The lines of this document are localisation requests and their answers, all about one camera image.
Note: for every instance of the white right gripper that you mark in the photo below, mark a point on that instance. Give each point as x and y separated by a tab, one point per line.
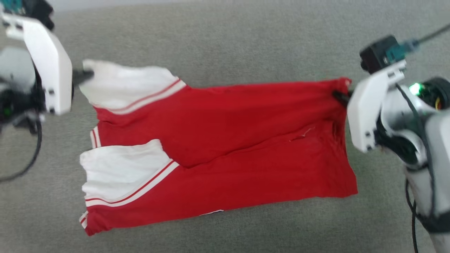
365	112

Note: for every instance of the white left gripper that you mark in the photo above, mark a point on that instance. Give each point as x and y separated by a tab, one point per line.
52	73

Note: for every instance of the red and white shorts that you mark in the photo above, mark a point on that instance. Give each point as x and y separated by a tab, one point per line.
228	133

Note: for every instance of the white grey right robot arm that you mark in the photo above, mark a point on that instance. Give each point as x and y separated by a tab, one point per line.
432	147

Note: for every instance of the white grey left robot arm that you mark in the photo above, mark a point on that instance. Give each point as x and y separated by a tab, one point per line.
15	88

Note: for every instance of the grey fabric sofa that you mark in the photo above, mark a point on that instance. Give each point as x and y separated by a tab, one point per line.
225	38

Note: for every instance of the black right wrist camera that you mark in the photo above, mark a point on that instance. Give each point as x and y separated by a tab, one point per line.
378	54

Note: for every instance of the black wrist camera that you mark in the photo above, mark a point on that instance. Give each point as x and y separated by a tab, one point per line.
35	10
378	54

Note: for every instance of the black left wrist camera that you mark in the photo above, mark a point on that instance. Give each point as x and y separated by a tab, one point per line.
35	10

